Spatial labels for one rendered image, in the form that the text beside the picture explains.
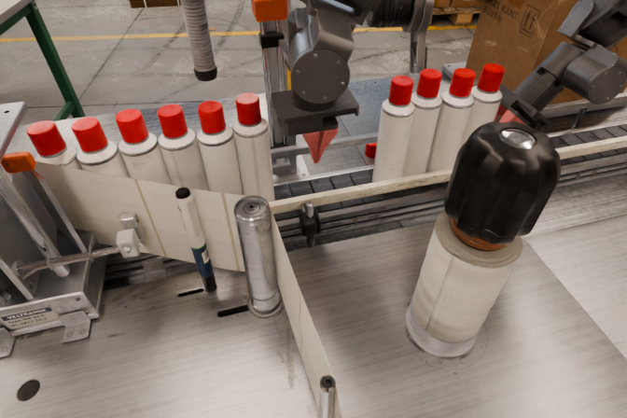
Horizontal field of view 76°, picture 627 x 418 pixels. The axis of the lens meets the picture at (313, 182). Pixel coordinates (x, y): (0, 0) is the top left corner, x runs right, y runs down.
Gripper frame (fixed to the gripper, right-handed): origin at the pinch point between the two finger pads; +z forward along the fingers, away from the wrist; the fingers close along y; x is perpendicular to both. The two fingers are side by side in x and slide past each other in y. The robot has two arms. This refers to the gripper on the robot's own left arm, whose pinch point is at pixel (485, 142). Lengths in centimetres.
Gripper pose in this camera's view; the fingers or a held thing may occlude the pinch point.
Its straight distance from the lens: 80.1
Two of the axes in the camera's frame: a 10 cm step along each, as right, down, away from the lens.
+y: 2.8, 6.3, -7.2
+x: 7.7, 3.1, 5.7
